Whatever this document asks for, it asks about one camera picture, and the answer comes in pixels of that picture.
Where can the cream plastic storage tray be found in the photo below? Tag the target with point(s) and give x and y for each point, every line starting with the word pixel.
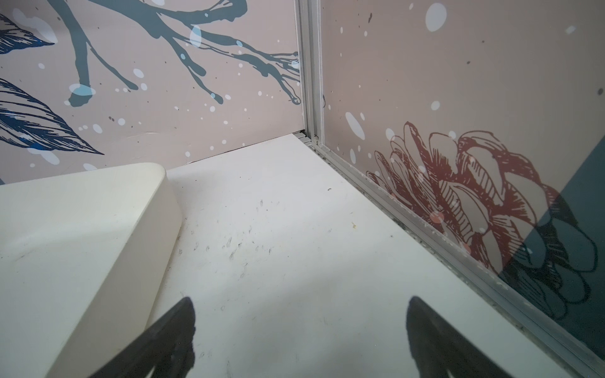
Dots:
pixel 82 260

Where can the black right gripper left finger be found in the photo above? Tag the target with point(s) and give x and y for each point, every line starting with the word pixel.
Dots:
pixel 163 350

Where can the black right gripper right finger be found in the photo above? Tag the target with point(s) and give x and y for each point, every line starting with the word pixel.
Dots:
pixel 439 350

